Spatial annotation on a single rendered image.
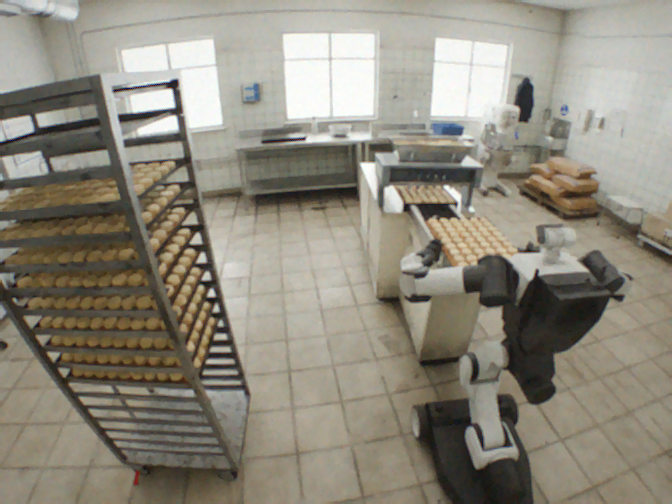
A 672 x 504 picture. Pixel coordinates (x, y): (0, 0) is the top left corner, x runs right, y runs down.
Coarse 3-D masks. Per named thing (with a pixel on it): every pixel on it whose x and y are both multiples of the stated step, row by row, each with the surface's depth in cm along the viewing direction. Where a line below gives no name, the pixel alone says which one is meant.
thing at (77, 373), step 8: (208, 328) 139; (208, 336) 138; (200, 352) 127; (200, 360) 126; (200, 368) 122; (72, 376) 114; (80, 376) 114; (88, 376) 114; (96, 376) 115; (104, 376) 116; (112, 376) 114; (120, 376) 114; (128, 376) 116; (136, 376) 115; (144, 376) 115; (152, 376) 116; (160, 376) 115; (168, 376) 117; (176, 376) 116; (184, 376) 116
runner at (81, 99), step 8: (64, 96) 62; (72, 96) 62; (80, 96) 63; (88, 96) 63; (24, 104) 62; (32, 104) 62; (40, 104) 62; (48, 104) 62; (56, 104) 63; (64, 104) 63; (72, 104) 63; (80, 104) 63; (88, 104) 64; (0, 112) 62; (8, 112) 62; (16, 112) 62; (24, 112) 63; (32, 112) 63; (40, 112) 63; (0, 120) 63
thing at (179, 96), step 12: (180, 72) 99; (180, 84) 100; (180, 96) 102; (180, 120) 106; (192, 156) 113; (192, 168) 115; (192, 192) 119; (204, 216) 126; (204, 240) 130; (216, 276) 139; (228, 324) 153; (228, 336) 157; (240, 360) 169; (240, 372) 171
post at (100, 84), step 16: (96, 80) 59; (96, 96) 60; (112, 96) 63; (112, 112) 64; (112, 128) 64; (112, 144) 66; (112, 160) 68; (128, 176) 72; (128, 192) 72; (128, 208) 74; (128, 224) 76; (144, 224) 80; (144, 240) 79; (144, 256) 81; (160, 288) 87; (160, 304) 89; (176, 320) 96; (176, 336) 96; (176, 352) 100; (192, 368) 105; (192, 384) 108; (208, 400) 117; (208, 416) 118; (224, 448) 132
